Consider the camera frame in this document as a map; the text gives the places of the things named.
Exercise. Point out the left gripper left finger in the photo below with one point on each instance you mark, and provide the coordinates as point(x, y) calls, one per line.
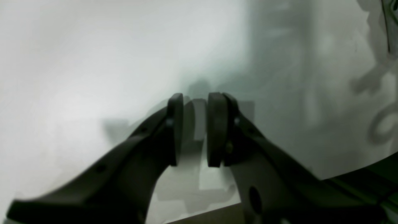
point(116, 189)

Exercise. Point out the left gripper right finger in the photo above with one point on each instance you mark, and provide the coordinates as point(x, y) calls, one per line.
point(273, 187)

